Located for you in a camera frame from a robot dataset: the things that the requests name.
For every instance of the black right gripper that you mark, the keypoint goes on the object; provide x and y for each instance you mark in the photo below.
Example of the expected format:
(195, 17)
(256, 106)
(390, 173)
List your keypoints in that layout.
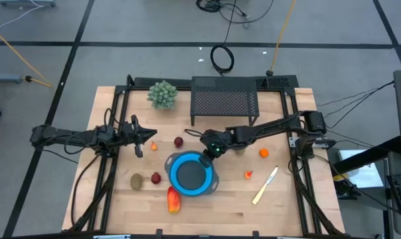
(213, 141)

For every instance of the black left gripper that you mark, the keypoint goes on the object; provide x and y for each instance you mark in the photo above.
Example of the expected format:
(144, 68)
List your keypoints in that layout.
(130, 132)

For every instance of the small orange fruit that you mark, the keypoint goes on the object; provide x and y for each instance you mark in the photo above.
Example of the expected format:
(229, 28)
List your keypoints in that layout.
(248, 175)
(153, 146)

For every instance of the blue collapsible bowl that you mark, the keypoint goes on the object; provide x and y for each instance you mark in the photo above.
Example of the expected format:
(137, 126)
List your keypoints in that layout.
(179, 174)

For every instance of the brown kiwi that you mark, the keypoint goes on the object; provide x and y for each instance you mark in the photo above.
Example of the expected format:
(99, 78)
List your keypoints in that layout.
(136, 182)
(239, 152)

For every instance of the dark red pomegranate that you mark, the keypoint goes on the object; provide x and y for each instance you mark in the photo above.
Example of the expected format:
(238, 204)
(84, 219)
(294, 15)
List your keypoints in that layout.
(178, 142)
(156, 178)

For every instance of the red yellow mango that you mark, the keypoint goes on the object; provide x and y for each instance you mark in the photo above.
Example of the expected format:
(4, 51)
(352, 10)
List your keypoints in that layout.
(174, 200)

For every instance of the orange tangerine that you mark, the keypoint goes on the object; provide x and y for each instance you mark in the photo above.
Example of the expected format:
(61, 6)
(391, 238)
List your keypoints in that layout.
(264, 153)

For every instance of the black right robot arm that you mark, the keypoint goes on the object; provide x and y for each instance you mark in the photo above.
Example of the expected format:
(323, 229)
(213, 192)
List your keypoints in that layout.
(273, 127)

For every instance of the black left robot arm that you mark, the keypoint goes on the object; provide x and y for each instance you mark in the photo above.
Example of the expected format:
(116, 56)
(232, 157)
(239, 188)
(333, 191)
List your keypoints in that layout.
(71, 136)

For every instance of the green succulent in pot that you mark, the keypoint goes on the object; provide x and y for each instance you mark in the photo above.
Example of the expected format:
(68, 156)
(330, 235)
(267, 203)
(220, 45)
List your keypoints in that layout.
(162, 94)

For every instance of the black perforated metal shelf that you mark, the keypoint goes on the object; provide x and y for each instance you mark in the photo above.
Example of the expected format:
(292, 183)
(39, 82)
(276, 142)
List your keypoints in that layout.
(223, 96)

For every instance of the grey floor base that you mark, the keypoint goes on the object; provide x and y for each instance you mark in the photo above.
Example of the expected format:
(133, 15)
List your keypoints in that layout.
(4, 78)

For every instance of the white board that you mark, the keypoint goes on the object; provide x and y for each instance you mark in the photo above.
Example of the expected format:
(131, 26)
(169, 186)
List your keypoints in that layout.
(363, 172)

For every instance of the grey floor platform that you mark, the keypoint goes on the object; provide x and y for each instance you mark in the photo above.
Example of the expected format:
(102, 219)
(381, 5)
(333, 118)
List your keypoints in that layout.
(24, 2)

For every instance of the black aluminium table frame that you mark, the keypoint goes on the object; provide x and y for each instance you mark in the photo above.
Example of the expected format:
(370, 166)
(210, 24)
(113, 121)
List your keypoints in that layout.
(140, 82)

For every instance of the black frame clip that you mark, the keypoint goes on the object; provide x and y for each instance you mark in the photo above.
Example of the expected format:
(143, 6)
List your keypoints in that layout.
(255, 234)
(159, 233)

